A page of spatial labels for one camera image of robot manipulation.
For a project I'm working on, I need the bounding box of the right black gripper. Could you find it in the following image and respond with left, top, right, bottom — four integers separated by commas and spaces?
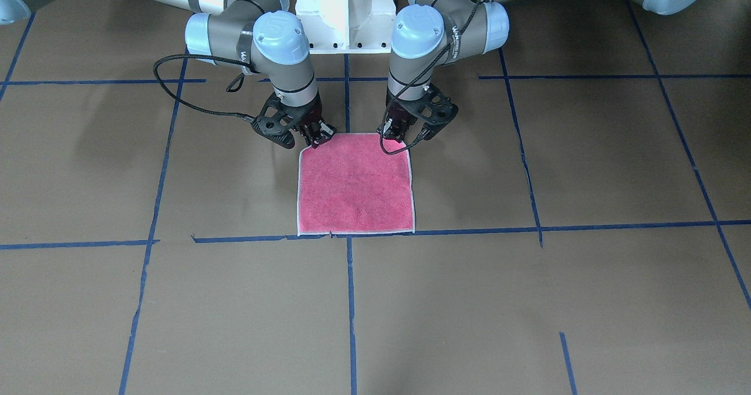
289, 104, 336, 148

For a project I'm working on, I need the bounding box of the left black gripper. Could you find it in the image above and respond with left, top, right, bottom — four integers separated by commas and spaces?
380, 103, 417, 141

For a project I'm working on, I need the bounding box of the pink and grey towel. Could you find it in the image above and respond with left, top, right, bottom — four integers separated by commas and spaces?
297, 133, 415, 235

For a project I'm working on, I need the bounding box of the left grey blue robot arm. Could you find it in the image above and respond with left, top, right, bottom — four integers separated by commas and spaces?
378, 0, 697, 143

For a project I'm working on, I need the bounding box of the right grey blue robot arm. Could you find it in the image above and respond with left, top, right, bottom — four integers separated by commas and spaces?
2, 0, 336, 149

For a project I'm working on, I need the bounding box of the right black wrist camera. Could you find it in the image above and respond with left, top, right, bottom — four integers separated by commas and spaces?
251, 94, 296, 149

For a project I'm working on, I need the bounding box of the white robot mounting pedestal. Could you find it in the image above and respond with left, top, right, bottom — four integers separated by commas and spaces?
295, 0, 396, 55

